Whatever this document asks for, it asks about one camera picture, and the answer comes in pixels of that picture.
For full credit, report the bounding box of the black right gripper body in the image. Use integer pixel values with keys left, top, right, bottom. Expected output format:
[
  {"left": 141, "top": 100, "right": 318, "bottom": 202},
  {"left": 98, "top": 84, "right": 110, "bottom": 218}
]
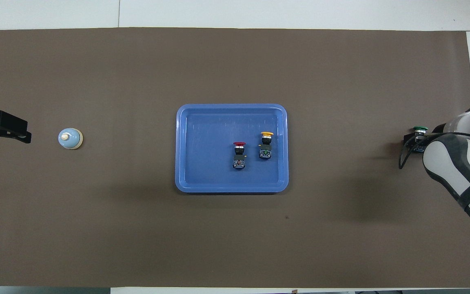
[{"left": 428, "top": 124, "right": 450, "bottom": 141}]

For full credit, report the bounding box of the green push button switch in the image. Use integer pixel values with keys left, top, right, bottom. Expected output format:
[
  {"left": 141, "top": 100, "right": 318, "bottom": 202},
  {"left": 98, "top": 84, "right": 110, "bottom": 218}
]
[{"left": 412, "top": 127, "right": 429, "bottom": 155}]

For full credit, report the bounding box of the yellow push button switch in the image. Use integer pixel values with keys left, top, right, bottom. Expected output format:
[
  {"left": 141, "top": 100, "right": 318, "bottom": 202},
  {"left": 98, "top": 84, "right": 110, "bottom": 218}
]
[{"left": 258, "top": 131, "right": 274, "bottom": 160}]

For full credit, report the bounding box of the red push button switch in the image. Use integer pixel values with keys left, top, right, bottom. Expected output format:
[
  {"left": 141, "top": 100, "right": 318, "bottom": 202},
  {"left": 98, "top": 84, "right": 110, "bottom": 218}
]
[{"left": 232, "top": 142, "right": 247, "bottom": 170}]

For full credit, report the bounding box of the light blue desk bell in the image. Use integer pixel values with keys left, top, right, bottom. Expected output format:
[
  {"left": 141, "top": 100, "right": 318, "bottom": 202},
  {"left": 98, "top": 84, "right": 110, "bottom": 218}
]
[{"left": 58, "top": 127, "right": 84, "bottom": 150}]

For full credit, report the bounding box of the blue plastic tray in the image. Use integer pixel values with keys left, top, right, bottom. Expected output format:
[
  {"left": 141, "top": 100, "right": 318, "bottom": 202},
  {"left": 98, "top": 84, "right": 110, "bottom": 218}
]
[{"left": 175, "top": 103, "right": 290, "bottom": 194}]

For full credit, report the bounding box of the brown table mat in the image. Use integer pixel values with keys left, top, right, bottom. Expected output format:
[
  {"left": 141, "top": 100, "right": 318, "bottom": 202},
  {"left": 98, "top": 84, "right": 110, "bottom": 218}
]
[{"left": 0, "top": 27, "right": 470, "bottom": 288}]

